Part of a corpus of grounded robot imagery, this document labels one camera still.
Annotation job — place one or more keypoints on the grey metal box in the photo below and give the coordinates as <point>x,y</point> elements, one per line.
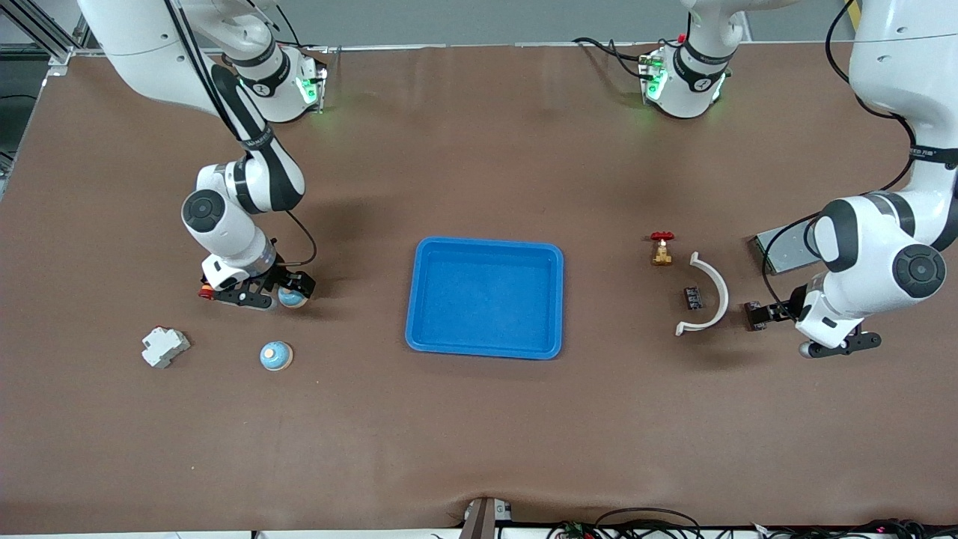
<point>778,251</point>

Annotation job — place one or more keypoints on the white circuit breaker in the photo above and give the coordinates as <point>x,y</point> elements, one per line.
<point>165,347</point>

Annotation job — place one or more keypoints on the red button with orange body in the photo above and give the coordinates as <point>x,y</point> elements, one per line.
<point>204,294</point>

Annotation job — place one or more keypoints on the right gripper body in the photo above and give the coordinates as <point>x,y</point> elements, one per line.
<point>278,278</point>

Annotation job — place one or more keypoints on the blue bell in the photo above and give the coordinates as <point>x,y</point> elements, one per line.
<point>293,302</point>
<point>276,356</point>

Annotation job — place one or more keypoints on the blue plastic tray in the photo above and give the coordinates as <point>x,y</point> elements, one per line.
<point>486,299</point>

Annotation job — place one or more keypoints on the white curved plastic bracket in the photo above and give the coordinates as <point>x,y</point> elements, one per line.
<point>723,288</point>

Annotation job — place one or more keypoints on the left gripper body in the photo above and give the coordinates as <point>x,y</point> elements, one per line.
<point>792,304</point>

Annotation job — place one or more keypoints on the aluminium frame corner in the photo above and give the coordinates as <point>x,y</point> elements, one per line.
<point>60,60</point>

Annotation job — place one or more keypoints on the black electrolytic capacitor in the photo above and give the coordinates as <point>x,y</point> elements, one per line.
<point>692,299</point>
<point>750,318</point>

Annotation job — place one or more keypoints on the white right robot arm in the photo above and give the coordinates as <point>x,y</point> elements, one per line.
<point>224,224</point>

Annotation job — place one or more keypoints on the brown table mat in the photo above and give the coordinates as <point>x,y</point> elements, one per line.
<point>479,434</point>

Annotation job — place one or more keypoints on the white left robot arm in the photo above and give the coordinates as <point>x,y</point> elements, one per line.
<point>920,269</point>

